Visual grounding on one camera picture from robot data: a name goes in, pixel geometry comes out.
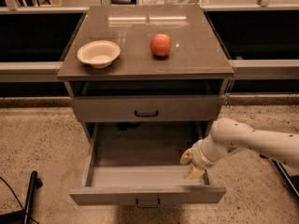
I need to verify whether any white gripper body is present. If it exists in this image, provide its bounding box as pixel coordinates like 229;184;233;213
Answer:
191;138;223;169

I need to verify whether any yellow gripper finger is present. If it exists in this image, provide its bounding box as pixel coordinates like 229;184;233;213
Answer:
186;164;205;179
180;148;192;165

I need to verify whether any grey drawer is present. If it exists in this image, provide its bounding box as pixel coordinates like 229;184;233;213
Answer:
71;95;223;122
69;122;226;208

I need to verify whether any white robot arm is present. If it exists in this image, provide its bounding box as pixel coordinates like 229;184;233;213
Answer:
180;119;299;179

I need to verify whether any grey drawer cabinet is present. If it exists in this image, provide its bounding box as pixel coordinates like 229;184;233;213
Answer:
58;5;234;136

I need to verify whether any grey top drawer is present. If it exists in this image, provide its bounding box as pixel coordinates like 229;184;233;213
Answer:
71;95;223;122

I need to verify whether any black base leg right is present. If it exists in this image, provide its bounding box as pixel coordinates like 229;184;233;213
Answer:
273;161;299;201

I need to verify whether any black base leg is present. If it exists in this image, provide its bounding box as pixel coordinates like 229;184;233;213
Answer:
273;161;299;201
0;171;43;224

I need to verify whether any grey metal railing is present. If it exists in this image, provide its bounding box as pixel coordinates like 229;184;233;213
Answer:
0;0;299;83

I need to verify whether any red apple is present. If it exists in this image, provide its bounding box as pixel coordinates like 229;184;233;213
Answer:
149;34;172;57

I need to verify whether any white paper bowl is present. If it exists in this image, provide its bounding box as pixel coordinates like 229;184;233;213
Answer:
77;40;121;68

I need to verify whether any black base leg left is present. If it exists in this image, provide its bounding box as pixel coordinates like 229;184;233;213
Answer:
0;171;43;224

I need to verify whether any black cable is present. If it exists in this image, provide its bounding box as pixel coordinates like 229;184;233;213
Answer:
0;175;41;224

